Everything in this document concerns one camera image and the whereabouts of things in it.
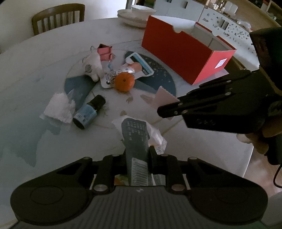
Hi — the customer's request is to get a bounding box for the dark teal snack packet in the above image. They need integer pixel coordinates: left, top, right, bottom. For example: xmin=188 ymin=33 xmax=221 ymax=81
xmin=121 ymin=118 xmax=149 ymax=187

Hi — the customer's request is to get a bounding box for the orange tangerine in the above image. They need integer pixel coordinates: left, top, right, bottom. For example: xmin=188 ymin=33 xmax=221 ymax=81
xmin=114 ymin=72 xmax=135 ymax=92

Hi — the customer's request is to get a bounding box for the white tissue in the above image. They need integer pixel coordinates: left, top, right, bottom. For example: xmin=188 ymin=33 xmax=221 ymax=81
xmin=39 ymin=91 xmax=75 ymax=127

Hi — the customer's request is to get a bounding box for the person's right hand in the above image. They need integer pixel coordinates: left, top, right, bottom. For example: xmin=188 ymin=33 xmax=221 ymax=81
xmin=236 ymin=121 xmax=281 ymax=154

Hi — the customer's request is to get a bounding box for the white plastic wrapper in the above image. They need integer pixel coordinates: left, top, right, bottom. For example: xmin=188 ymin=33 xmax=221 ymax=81
xmin=112 ymin=115 xmax=167 ymax=154

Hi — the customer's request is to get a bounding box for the pink paper card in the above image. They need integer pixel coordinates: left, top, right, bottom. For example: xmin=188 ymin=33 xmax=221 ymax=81
xmin=151 ymin=86 xmax=179 ymax=109

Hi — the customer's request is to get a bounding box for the red cardboard box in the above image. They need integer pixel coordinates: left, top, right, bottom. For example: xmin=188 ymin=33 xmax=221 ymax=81
xmin=142 ymin=15 xmax=236 ymax=85

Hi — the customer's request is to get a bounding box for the white teal flat package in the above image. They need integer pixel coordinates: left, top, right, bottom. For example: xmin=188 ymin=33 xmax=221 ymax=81
xmin=125 ymin=52 xmax=154 ymax=79

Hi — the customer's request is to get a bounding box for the pink tube sachet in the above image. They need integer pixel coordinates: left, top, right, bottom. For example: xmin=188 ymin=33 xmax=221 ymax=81
xmin=120 ymin=62 xmax=142 ymax=73

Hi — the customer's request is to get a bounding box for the round blue patterned placemat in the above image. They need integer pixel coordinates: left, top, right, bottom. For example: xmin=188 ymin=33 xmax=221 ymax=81
xmin=64 ymin=50 xmax=176 ymax=110

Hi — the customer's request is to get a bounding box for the dark bottle blue label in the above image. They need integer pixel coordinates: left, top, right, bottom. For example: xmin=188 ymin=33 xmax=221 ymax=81
xmin=73 ymin=94 xmax=106 ymax=130

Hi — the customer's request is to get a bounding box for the pink binder clip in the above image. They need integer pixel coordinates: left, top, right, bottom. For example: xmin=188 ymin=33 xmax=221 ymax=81
xmin=97 ymin=44 xmax=113 ymax=61

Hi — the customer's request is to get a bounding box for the white ceramic bowl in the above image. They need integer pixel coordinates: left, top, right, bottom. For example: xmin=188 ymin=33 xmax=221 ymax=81
xmin=131 ymin=5 xmax=156 ymax=19

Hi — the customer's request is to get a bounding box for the white plush toy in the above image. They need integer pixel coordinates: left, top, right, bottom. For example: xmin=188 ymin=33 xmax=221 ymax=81
xmin=82 ymin=52 xmax=104 ymax=82

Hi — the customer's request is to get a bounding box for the brown wooden chair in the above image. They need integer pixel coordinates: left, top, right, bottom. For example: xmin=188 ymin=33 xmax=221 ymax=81
xmin=32 ymin=3 xmax=85 ymax=36

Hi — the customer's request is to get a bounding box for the black cable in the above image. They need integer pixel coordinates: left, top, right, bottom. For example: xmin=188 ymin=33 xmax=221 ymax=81
xmin=273 ymin=163 xmax=282 ymax=189

